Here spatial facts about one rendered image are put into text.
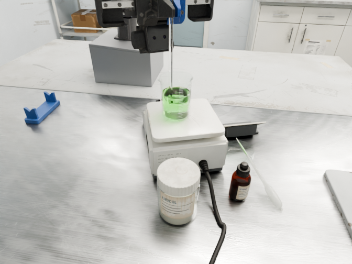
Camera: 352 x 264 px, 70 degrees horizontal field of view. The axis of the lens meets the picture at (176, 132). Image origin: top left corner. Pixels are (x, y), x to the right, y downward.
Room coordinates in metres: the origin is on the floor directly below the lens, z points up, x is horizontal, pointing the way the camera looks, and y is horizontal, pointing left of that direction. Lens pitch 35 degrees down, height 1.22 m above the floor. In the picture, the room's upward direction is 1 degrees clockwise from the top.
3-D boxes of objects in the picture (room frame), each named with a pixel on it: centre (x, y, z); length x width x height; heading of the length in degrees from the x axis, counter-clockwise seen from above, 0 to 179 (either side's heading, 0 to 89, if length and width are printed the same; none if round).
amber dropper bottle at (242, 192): (0.28, -0.10, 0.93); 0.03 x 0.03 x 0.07
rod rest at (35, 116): (0.53, 0.32, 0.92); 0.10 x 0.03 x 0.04; 173
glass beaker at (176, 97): (0.38, 0.00, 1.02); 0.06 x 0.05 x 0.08; 122
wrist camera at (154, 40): (0.46, 0.04, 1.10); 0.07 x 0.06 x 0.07; 110
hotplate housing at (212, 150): (0.40, -0.01, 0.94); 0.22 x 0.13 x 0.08; 11
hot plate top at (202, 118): (0.38, -0.01, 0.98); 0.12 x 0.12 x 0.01; 11
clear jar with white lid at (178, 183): (0.25, 0.00, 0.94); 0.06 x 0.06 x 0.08
